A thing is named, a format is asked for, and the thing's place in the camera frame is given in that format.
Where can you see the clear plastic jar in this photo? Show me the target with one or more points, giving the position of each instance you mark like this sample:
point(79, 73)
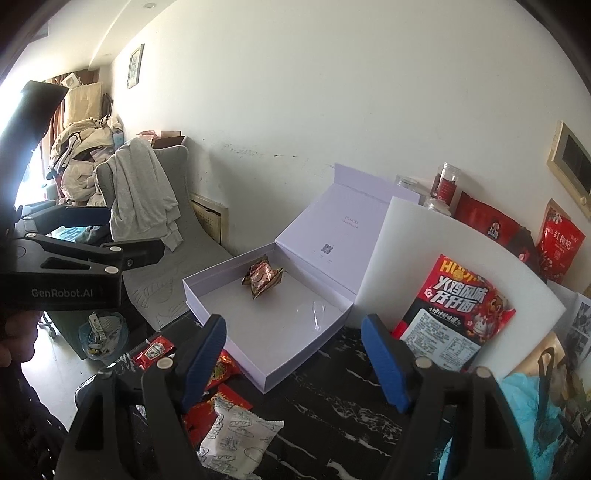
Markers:
point(407, 182)

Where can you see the red ketchup packet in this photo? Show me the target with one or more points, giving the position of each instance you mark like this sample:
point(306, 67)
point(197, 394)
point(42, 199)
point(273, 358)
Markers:
point(154, 351)

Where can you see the trash bin with liner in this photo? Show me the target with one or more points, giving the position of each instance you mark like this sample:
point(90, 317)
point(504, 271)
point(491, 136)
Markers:
point(104, 339)

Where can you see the red yellow snack packet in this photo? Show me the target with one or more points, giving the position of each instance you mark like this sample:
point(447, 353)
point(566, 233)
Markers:
point(224, 371)

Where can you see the printed paper sheet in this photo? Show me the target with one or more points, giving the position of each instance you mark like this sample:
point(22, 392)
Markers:
point(581, 318)

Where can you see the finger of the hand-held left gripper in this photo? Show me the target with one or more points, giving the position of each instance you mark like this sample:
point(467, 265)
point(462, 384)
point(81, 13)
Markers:
point(69, 216)
point(134, 257)

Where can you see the wooden framed wall panel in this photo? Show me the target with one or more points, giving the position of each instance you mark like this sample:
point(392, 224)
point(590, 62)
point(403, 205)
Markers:
point(571, 157)

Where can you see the light grey sweatshirt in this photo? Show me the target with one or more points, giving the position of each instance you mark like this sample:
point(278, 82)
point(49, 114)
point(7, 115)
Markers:
point(138, 194)

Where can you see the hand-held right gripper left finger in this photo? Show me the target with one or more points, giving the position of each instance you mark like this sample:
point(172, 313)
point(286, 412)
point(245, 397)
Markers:
point(203, 369)

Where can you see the pile of clothes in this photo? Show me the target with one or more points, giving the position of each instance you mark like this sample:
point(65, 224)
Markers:
point(81, 157)

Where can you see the teal plastic bag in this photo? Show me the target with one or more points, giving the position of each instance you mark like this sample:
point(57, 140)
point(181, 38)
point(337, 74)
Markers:
point(526, 415)

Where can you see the brown gold snack packet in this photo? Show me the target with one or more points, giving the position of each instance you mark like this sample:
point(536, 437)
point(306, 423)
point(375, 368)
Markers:
point(261, 278)

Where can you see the small framed wall picture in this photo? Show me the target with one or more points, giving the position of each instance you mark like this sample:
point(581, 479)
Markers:
point(135, 66)

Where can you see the white printed bread packet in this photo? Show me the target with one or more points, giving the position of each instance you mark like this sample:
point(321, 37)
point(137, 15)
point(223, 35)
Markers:
point(238, 436)

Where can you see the white foam board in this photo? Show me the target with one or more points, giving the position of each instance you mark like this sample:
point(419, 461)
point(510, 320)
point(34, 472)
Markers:
point(415, 240)

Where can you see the dark red snack bag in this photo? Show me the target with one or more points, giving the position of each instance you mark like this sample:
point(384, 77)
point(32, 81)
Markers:
point(487, 219)

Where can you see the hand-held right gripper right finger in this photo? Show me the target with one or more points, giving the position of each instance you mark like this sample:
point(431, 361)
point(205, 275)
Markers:
point(385, 369)

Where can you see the black red noodle snack bag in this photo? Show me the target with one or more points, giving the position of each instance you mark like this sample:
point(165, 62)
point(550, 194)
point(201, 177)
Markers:
point(455, 309)

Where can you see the white lid plastic jar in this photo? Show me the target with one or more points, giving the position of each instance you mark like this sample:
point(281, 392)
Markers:
point(437, 206)

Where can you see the person's left hand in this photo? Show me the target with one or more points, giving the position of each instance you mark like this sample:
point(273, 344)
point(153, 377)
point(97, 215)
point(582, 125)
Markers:
point(16, 334)

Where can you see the red goji berry bag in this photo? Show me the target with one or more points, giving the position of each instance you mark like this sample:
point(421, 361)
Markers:
point(559, 244)

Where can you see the beige cushion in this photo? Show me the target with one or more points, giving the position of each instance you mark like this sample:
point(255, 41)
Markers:
point(83, 102)

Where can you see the red label plastic jar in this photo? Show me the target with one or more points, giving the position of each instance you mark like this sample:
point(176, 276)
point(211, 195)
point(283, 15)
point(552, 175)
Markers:
point(447, 184)

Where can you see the cardboard box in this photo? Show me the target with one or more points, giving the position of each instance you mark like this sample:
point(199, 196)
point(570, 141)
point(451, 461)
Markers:
point(168, 141)

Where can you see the beige wall vent panel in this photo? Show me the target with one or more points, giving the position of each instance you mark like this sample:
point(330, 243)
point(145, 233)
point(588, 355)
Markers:
point(210, 221)

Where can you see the light purple gift box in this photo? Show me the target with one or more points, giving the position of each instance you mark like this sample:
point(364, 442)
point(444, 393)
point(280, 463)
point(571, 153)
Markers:
point(277, 323)

